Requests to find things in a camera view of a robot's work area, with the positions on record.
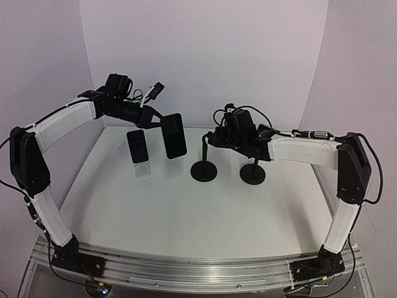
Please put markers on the black phone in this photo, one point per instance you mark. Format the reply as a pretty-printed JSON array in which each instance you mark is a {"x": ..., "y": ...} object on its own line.
[
  {"x": 265, "y": 131},
  {"x": 137, "y": 146},
  {"x": 173, "y": 136}
]

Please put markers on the clear acrylic phone stand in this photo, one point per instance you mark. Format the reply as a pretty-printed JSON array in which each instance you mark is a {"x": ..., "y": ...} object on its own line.
[{"x": 142, "y": 170}]

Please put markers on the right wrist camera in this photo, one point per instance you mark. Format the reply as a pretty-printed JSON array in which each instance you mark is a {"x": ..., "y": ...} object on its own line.
[{"x": 230, "y": 109}]

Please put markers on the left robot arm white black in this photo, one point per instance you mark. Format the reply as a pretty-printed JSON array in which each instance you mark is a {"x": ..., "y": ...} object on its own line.
[{"x": 27, "y": 146}]

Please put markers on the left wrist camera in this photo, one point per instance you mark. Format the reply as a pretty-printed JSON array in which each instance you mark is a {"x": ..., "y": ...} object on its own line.
[{"x": 152, "y": 93}]

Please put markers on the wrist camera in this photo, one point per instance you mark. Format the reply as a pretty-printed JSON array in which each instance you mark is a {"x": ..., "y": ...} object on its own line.
[
  {"x": 152, "y": 93},
  {"x": 230, "y": 109}
]

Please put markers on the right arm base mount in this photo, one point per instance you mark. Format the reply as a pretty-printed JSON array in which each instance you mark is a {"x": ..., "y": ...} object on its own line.
[{"x": 325, "y": 264}]

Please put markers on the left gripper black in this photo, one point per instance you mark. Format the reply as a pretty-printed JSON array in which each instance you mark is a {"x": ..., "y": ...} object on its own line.
[{"x": 141, "y": 121}]

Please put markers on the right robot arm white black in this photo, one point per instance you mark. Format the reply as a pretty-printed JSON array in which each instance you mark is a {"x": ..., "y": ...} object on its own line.
[{"x": 359, "y": 173}]

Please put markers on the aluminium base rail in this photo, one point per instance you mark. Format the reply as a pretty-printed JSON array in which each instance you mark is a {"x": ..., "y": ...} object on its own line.
[{"x": 117, "y": 273}]

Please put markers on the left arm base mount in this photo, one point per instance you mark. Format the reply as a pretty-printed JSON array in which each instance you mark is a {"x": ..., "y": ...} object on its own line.
[{"x": 69, "y": 258}]

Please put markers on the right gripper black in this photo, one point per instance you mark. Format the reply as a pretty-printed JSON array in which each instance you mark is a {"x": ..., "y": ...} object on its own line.
[{"x": 218, "y": 139}]

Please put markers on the black phone stand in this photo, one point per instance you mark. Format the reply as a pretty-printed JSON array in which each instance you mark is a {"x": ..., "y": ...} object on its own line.
[
  {"x": 252, "y": 173},
  {"x": 203, "y": 171}
]

